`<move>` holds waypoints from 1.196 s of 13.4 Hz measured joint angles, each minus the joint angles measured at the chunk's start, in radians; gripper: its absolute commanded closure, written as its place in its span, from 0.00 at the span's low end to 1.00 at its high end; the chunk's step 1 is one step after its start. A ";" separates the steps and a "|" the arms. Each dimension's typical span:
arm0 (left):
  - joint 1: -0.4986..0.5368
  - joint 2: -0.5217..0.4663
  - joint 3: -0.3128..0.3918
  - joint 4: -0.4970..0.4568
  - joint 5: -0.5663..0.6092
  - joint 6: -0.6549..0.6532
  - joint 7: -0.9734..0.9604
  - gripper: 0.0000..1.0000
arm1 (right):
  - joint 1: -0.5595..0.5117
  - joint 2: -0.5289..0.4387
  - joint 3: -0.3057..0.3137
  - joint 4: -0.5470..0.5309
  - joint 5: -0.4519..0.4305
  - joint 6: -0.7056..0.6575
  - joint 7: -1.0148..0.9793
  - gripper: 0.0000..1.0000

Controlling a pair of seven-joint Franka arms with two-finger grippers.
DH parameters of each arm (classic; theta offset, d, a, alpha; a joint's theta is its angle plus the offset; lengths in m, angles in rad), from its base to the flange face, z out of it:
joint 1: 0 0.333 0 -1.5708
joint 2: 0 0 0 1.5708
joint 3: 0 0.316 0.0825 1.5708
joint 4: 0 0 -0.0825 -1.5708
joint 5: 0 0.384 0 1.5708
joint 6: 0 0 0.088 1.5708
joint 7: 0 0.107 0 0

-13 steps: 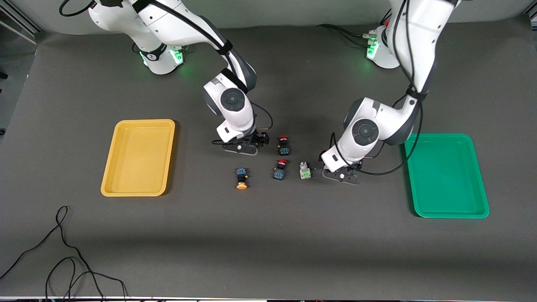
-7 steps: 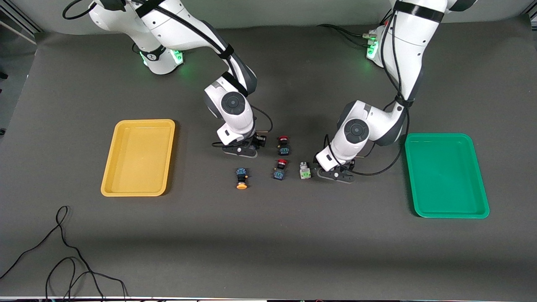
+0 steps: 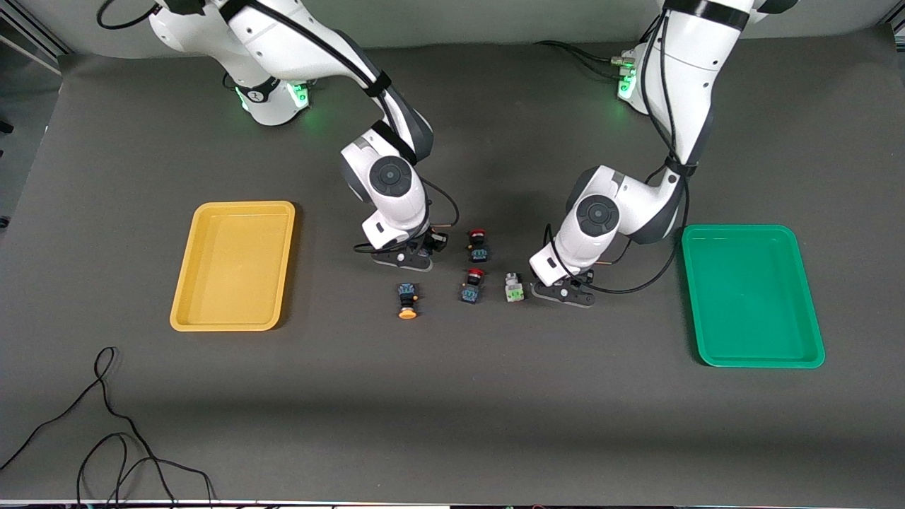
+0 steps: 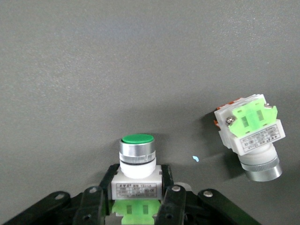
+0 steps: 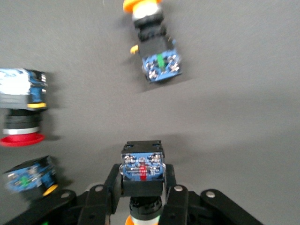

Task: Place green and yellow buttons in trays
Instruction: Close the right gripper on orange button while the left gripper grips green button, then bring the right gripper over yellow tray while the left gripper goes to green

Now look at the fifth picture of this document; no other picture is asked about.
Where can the yellow push button switch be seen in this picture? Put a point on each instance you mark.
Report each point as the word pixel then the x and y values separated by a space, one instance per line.
pixel 141 168
pixel 159 63

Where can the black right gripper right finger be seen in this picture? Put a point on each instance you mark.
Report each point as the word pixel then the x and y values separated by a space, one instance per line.
pixel 175 206

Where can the red push button switch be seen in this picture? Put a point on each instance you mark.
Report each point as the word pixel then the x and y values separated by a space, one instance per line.
pixel 28 180
pixel 21 93

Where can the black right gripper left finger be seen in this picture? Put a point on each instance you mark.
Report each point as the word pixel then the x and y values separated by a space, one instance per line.
pixel 98 204

